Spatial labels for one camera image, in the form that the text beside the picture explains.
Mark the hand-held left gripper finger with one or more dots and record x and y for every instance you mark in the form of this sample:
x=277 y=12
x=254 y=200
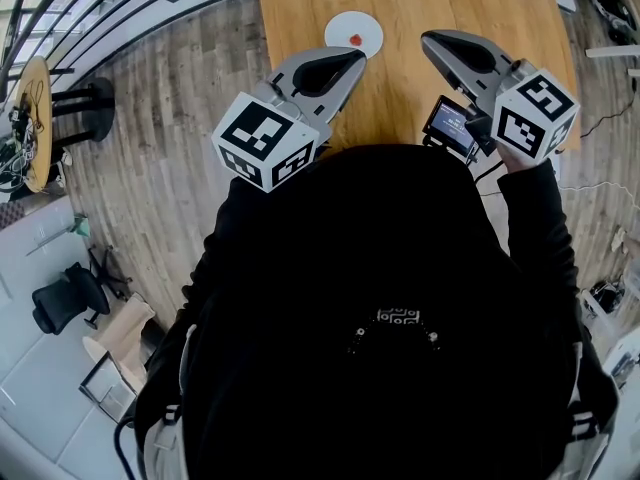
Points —
x=350 y=85
x=305 y=59

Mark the white round plate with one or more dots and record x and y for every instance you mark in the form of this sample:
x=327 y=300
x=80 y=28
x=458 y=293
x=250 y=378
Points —
x=345 y=28

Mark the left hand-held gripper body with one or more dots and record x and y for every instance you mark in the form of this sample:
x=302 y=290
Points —
x=265 y=143

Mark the black bag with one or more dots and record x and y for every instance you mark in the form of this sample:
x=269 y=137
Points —
x=607 y=295

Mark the black chair star base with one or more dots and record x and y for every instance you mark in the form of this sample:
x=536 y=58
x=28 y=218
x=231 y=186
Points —
x=102 y=273

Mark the small black display monitor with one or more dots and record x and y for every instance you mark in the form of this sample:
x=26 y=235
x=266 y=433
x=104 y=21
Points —
x=450 y=123

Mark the black framed white board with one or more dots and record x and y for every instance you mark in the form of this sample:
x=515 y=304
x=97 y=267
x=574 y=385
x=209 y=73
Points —
x=100 y=378

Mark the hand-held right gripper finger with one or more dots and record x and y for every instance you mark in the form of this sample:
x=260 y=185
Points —
x=450 y=68
x=475 y=50

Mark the black office chair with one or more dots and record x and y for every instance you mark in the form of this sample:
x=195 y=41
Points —
x=65 y=298

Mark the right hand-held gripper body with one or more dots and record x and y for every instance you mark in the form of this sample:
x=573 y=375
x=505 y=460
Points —
x=530 y=113

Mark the person's right forearm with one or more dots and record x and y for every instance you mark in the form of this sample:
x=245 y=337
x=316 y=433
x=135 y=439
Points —
x=537 y=218

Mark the small red object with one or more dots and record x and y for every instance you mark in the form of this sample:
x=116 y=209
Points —
x=356 y=39

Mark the person's left forearm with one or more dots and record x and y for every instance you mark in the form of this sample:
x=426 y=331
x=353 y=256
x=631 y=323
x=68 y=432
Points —
x=225 y=233

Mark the teal plastic item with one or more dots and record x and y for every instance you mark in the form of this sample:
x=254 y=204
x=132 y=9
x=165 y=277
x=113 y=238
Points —
x=82 y=225

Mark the person's black jacket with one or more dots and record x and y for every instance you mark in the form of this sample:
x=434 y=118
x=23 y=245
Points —
x=380 y=248

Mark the white metal bar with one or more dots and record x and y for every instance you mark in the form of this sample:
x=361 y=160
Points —
x=612 y=51

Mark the round wooden pedestal table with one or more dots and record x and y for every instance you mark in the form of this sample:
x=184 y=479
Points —
x=44 y=133

